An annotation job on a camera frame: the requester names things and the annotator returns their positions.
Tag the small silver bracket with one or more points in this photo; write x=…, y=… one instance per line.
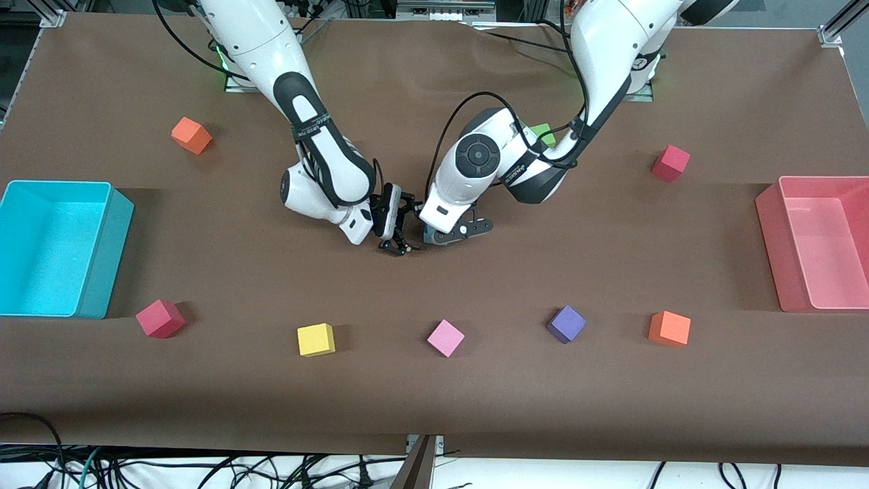
x=410, y=443

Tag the green foam cube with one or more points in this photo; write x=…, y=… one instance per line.
x=545, y=134

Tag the pink foam cube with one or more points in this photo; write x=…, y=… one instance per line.
x=446, y=337

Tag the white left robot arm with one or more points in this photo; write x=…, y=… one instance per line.
x=611, y=41

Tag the pink plastic bin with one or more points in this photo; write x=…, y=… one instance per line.
x=828, y=272

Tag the purple foam cube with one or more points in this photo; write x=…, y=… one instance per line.
x=566, y=324

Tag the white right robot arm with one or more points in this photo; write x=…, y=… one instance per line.
x=251, y=34

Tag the red foam cube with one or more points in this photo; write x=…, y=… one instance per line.
x=671, y=163
x=160, y=319

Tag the grey metal device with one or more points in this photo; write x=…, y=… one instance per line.
x=445, y=10

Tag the cyan plastic bin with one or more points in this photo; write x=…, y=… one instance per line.
x=68, y=272

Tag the yellow foam cube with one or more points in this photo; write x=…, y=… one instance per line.
x=316, y=339

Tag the dark slanted post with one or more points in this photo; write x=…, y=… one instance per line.
x=417, y=472

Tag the orange foam cube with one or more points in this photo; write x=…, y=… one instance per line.
x=191, y=136
x=669, y=329

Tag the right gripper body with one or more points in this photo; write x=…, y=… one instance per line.
x=390, y=212

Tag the aluminium corner bracket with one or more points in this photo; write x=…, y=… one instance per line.
x=54, y=18
x=831, y=35

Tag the brown table cover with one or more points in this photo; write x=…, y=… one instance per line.
x=434, y=407

